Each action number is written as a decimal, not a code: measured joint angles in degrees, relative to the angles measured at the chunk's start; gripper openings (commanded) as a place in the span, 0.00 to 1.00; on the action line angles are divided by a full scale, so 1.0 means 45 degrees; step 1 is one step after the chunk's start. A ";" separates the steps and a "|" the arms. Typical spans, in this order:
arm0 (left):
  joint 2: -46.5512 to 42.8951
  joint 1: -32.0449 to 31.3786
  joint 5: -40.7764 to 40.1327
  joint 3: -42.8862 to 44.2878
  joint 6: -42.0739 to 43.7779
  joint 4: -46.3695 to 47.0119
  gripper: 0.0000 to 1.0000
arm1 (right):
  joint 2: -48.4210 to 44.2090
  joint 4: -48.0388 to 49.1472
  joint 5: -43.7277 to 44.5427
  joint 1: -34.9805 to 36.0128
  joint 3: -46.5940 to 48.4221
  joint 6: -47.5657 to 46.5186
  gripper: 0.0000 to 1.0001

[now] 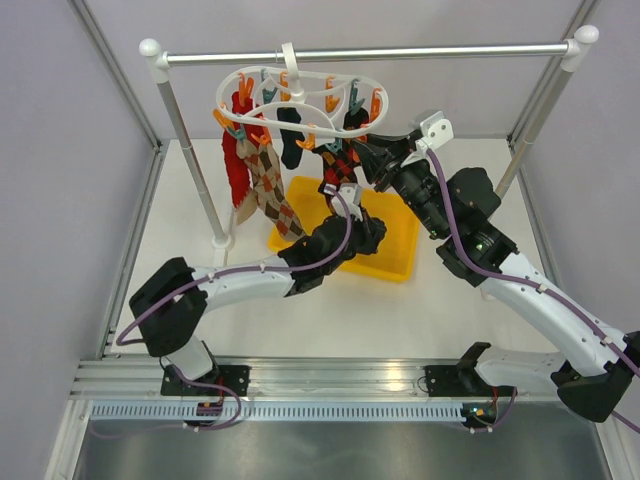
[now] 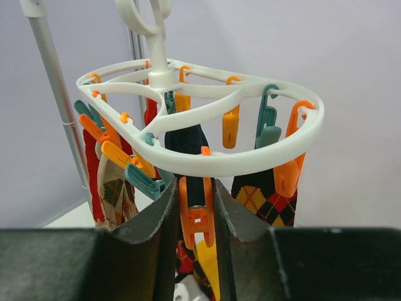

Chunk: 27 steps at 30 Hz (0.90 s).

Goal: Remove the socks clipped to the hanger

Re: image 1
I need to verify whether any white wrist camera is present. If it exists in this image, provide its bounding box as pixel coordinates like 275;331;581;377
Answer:
403;110;454;166
320;183;364;221

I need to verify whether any beige argyle sock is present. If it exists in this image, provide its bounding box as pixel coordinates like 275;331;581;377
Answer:
234;140;259;226

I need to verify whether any purple cable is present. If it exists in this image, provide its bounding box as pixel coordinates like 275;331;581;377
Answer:
424;148;640;434
115;188;355;347

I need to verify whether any white sock hanger frame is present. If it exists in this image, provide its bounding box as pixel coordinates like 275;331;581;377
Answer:
213;43;389;139

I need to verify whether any silver clothes rail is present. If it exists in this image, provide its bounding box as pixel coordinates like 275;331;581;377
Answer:
139;25;600;250

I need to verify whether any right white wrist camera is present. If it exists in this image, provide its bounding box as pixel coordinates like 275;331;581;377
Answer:
403;110;454;166

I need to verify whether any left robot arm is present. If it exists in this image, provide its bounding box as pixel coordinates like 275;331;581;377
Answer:
129;214;386;395

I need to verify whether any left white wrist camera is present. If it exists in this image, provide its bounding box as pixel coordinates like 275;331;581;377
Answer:
320;183;364;221

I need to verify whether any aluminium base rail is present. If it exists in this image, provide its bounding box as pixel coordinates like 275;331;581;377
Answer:
69;353;551;401

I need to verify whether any brown argyle sock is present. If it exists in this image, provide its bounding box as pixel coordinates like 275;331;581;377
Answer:
244;142;306;242

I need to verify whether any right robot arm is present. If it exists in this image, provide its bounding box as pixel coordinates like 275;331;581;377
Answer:
351;134;639;423

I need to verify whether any black sock at rear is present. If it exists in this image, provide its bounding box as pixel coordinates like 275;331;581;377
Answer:
342;108;370;131

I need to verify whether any yellow plastic tray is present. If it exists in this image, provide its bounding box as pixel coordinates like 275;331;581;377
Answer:
286;176;421;283

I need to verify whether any dark argyle sock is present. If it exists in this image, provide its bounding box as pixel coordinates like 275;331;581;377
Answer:
311;144;358;213

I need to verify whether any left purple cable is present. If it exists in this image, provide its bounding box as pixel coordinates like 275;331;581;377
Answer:
115;188;355;347

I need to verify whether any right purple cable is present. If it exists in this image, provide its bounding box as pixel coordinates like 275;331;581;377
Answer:
424;148;640;434

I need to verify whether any white slotted cable duct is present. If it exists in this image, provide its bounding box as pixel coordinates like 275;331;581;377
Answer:
91;400;465;423

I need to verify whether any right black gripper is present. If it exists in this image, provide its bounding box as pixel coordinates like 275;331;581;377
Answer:
351;131;450;238

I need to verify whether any small navy sock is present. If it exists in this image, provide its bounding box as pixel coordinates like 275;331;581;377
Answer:
277;107;305;170

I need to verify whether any red sock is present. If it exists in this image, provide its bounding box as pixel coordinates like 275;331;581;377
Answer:
222;91;253;208

